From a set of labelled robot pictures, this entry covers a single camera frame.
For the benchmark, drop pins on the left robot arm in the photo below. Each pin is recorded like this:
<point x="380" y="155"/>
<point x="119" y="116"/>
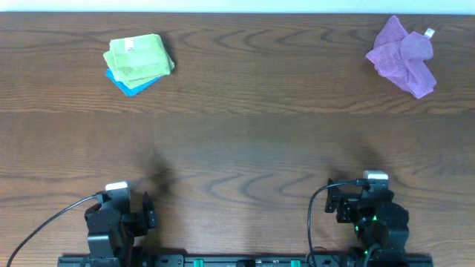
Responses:
<point x="112" y="227"/>

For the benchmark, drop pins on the purple crumpled cloth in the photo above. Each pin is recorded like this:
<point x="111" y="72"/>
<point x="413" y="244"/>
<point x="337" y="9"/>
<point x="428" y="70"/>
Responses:
<point x="393" y="31"/>

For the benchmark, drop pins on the purple cloth with tag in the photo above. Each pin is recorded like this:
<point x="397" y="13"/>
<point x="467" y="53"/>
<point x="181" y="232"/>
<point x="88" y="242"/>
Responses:
<point x="403" y="63"/>

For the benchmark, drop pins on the green folded cloth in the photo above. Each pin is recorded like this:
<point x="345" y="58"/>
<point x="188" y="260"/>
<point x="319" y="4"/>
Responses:
<point x="139" y="60"/>

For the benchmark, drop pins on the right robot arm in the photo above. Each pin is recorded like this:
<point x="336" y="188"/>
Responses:
<point x="380" y="224"/>

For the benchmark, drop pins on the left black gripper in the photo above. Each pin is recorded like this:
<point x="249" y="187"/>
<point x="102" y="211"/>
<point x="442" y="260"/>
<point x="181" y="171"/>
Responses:
<point x="141" y="219"/>

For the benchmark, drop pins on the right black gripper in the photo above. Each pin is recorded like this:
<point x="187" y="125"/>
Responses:
<point x="348" y="205"/>

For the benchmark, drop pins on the blue folded cloth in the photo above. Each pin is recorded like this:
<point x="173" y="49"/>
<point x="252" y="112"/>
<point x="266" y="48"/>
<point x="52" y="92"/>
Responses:
<point x="127" y="90"/>

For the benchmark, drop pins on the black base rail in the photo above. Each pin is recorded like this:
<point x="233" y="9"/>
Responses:
<point x="179" y="260"/>

